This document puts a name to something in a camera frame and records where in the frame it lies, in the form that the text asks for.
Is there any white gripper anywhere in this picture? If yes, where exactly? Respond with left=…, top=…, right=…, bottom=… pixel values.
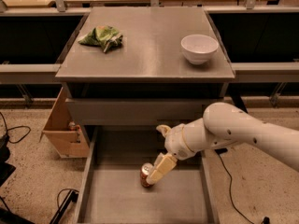
left=146, top=124, right=195, bottom=185

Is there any red coke can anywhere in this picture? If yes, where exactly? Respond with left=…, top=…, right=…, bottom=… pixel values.
left=140, top=162, right=153, bottom=188

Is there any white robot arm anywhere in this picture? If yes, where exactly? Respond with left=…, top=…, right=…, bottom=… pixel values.
left=146, top=102, right=299, bottom=185

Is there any grey drawer cabinet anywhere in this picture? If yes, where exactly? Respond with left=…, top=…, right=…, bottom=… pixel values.
left=56, top=7, right=235, bottom=139

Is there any open grey middle drawer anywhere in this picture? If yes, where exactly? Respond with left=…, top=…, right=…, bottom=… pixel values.
left=75, top=126, right=220, bottom=224

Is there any closed grey top drawer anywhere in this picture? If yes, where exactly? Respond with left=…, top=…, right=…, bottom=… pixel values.
left=66, top=98, right=218, bottom=126

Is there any cardboard box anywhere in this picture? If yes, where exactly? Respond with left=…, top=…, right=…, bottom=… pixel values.
left=42, top=89, right=90, bottom=158

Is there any white bowl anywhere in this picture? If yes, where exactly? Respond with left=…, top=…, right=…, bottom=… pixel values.
left=180, top=35, right=219, bottom=64

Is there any green chip bag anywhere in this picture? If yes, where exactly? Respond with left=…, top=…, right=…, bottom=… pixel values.
left=78, top=25, right=123, bottom=53

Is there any black power adapter with cable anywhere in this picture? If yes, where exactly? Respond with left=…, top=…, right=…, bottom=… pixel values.
left=215, top=148, right=271, bottom=224

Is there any black stand with cable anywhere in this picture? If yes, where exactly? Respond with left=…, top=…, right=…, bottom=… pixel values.
left=50, top=188, right=79, bottom=224

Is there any black cable left floor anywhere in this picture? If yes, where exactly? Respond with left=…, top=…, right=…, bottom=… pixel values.
left=0, top=110, right=32, bottom=145

